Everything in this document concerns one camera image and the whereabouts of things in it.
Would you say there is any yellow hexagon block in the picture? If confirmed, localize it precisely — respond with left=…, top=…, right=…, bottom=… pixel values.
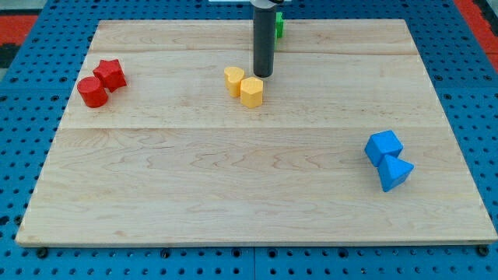
left=240, top=77, right=264, bottom=108

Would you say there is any yellow heart block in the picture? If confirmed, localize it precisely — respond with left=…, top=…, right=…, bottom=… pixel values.
left=223, top=66, right=245, bottom=97

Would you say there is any wooden board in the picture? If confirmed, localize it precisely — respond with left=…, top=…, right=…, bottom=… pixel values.
left=16, top=19, right=497, bottom=248

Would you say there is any green block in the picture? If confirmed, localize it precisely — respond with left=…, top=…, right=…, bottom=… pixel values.
left=275, top=12, right=285, bottom=39

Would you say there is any blue cube block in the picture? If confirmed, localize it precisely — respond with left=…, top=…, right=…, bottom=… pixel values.
left=364, top=130, right=404, bottom=167

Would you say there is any blue triangle block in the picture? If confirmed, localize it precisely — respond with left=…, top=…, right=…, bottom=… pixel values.
left=377, top=155, right=415, bottom=192

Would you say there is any red star block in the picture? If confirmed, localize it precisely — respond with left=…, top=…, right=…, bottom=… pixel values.
left=93, top=59, right=127, bottom=93

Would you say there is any red cylinder block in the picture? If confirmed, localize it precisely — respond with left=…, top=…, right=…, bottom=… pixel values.
left=76, top=76, right=108, bottom=108

